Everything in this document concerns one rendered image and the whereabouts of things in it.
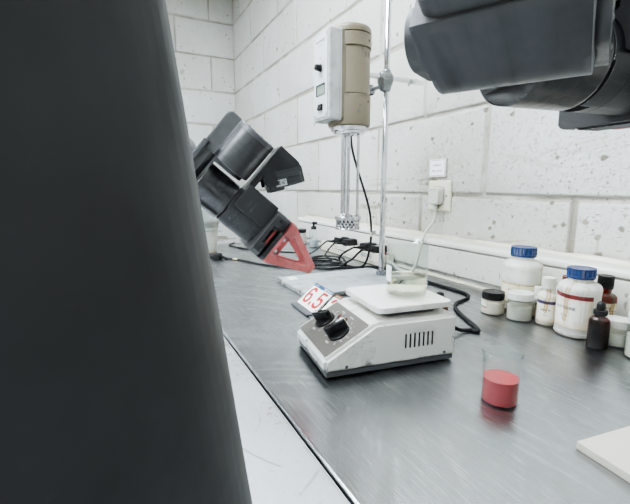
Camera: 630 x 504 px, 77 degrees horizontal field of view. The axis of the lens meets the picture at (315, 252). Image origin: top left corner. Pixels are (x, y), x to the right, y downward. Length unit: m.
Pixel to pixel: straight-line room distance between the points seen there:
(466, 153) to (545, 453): 0.82
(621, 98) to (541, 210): 0.68
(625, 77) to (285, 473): 0.38
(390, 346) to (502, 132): 0.67
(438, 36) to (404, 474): 0.34
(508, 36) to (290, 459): 0.36
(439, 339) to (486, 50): 0.45
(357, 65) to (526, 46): 0.82
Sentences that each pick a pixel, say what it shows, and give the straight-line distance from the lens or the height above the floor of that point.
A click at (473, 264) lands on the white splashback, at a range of 1.06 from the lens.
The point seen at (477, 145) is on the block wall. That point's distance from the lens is 1.11.
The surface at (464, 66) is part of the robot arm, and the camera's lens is 0.21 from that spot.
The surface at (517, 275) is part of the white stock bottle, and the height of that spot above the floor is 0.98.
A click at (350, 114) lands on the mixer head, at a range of 0.98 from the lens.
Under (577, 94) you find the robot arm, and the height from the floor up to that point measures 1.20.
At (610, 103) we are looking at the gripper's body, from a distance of 0.33.
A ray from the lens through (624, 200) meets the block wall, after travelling 0.93.
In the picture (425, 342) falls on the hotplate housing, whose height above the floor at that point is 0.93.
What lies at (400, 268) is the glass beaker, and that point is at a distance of 0.57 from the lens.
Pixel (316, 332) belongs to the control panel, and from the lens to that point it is 0.59.
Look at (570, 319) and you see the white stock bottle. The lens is 0.78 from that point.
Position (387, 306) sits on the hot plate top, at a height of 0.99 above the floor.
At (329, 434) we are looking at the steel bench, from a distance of 0.44.
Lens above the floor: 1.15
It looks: 9 degrees down
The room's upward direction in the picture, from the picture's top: straight up
